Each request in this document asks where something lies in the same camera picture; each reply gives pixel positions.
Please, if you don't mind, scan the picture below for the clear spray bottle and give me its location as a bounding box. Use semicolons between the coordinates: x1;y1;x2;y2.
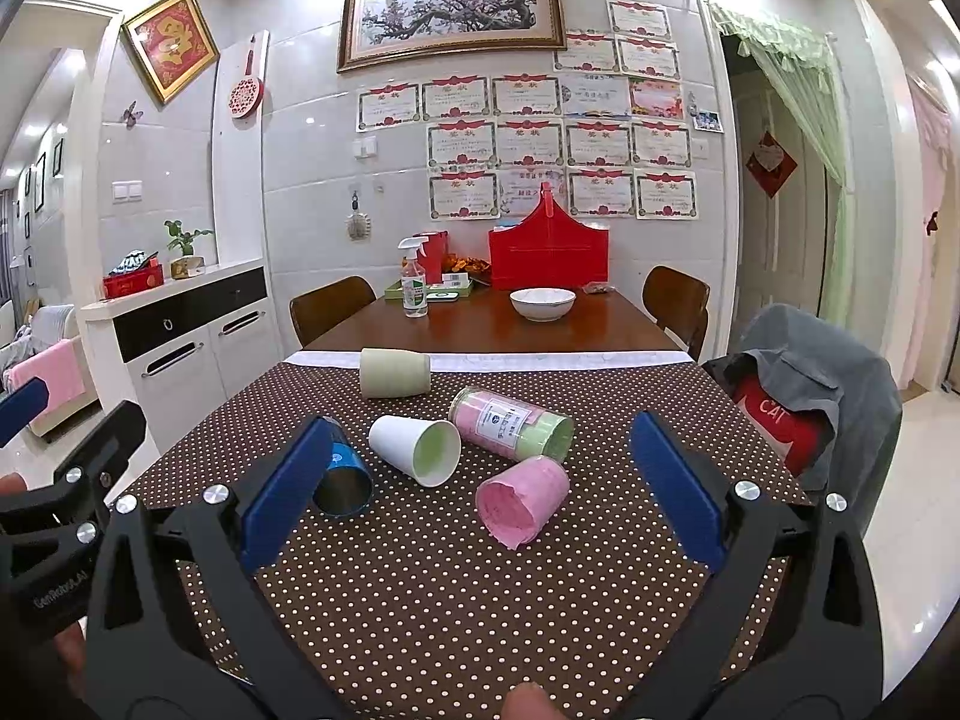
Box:
397;236;428;319

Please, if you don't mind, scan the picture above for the double wall switch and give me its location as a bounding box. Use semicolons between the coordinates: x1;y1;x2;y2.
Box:
110;181;143;205

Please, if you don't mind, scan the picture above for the white paper cup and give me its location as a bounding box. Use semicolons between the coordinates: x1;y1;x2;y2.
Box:
368;415;462;488

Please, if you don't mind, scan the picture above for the white black sideboard cabinet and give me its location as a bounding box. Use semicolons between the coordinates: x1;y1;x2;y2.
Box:
78;259;281;454

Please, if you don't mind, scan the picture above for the right brown wooden chair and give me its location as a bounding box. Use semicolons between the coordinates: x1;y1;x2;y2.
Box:
643;265;711;361

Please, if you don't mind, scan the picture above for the left hand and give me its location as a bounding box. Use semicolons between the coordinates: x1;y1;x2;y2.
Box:
0;471;88;691

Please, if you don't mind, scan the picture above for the pink paper cup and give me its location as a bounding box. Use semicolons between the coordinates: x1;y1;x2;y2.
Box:
475;455;569;551

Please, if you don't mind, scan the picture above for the green door curtain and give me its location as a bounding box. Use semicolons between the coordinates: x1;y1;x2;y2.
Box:
700;0;856;328

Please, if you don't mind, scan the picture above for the right hand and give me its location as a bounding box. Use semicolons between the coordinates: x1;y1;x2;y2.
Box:
501;683;566;720

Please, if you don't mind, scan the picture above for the orange snacks pile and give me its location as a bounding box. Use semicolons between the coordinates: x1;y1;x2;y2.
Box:
443;254;491;280

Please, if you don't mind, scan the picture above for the green tray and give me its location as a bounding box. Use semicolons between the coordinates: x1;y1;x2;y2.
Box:
384;273;473;302

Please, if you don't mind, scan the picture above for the brown polka dot tablecloth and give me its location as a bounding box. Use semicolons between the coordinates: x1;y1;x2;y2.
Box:
133;362;804;718

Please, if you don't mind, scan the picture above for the red diamond door decoration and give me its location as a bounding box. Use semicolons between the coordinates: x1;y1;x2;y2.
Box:
745;130;797;199

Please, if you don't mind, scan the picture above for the beige green paper cup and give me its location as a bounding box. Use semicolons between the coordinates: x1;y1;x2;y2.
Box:
358;348;431;400

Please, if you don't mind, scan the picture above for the brown wooden chair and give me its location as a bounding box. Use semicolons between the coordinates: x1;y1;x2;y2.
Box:
643;265;711;361
290;277;376;348

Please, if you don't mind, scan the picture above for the white ceramic bowl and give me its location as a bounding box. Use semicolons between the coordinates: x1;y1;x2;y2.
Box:
509;288;576;323

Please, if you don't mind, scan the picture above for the pink towel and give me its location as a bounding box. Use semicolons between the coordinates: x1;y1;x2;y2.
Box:
3;338;86;415

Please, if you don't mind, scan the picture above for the left brown wooden chair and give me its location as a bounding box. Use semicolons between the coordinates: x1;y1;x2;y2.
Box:
290;277;376;348

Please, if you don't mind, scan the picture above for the hanging brush on wall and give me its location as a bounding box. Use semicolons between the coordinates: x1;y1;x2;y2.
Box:
347;190;373;241

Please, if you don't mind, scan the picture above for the butterfly wall decoration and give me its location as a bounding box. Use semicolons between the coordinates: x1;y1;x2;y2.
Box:
121;101;143;130

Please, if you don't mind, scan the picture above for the red cat garment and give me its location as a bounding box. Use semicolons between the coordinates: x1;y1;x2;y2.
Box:
734;374;832;476

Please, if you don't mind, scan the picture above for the blue black can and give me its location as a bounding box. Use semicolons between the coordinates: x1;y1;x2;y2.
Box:
313;418;374;518

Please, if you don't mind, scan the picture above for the white table runner cloth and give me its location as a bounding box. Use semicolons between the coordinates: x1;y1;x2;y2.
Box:
285;351;692;374

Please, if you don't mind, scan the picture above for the red tissue box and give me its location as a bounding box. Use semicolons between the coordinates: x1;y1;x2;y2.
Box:
103;257;164;299

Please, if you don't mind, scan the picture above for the gold red framed calligraphy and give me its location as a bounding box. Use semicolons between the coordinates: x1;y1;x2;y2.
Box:
122;0;220;107

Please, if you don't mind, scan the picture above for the plum blossom framed painting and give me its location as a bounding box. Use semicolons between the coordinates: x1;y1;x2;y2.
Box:
337;0;566;73

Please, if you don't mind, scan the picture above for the red gift bag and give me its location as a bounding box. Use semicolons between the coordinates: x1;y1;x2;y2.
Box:
488;182;610;291

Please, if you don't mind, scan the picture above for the red round hanging ornament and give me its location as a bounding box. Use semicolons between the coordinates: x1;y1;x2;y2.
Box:
228;36;263;119

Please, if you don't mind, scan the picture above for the pink green labelled jar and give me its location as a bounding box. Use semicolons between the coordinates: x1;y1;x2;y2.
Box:
449;387;576;463

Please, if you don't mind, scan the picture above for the small red box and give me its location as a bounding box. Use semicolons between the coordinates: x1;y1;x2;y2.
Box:
416;231;449;284

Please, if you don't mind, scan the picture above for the small potted plant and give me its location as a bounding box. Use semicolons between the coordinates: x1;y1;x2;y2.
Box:
164;220;213;280

